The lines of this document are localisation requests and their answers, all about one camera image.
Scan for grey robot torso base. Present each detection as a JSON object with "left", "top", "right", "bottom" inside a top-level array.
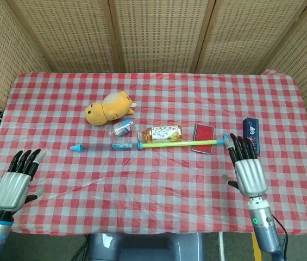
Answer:
[{"left": 87, "top": 233, "right": 205, "bottom": 261}]

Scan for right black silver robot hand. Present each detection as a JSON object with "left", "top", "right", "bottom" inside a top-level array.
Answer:
[{"left": 222, "top": 133, "right": 268, "bottom": 198}]

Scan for green and blue water pump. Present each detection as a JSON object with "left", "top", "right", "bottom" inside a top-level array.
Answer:
[{"left": 70, "top": 133, "right": 231, "bottom": 152}]

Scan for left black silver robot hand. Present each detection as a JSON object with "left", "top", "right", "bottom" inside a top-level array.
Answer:
[{"left": 0, "top": 148, "right": 47, "bottom": 213}]

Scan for red ink pad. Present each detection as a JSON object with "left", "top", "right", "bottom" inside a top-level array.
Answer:
[{"left": 191, "top": 123, "right": 215, "bottom": 155}]

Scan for yellow plush toy animal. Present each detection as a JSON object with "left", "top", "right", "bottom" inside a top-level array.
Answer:
[{"left": 84, "top": 91, "right": 137, "bottom": 127}]

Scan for amber tea bottle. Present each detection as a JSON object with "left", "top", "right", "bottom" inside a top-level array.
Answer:
[{"left": 137, "top": 125, "right": 183, "bottom": 144}]

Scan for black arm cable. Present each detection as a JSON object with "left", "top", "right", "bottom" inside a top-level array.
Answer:
[{"left": 271, "top": 214, "right": 290, "bottom": 261}]

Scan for bamboo folding screen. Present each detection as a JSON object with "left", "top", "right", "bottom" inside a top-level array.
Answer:
[{"left": 0, "top": 0, "right": 307, "bottom": 122}]

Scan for dark blue printed box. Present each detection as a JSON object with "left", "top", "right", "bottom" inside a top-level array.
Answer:
[{"left": 242, "top": 117, "right": 261, "bottom": 157}]

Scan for small clear water bottle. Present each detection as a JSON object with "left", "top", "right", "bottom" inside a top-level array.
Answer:
[{"left": 105, "top": 117, "right": 135, "bottom": 138}]

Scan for red white checkered tablecloth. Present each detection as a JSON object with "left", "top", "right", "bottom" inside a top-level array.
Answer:
[{"left": 0, "top": 71, "right": 307, "bottom": 236}]

